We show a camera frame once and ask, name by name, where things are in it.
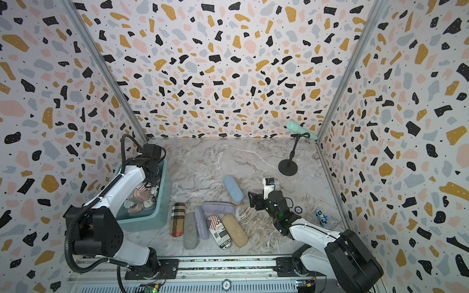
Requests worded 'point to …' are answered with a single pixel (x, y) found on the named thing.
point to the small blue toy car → (322, 218)
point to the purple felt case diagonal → (202, 224)
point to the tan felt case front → (234, 230)
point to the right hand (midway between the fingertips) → (258, 192)
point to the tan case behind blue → (233, 202)
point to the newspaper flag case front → (219, 231)
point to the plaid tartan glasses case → (177, 220)
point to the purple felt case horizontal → (217, 208)
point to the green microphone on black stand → (289, 167)
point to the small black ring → (298, 209)
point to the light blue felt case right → (233, 188)
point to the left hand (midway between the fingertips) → (148, 175)
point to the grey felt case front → (190, 238)
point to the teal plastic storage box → (155, 217)
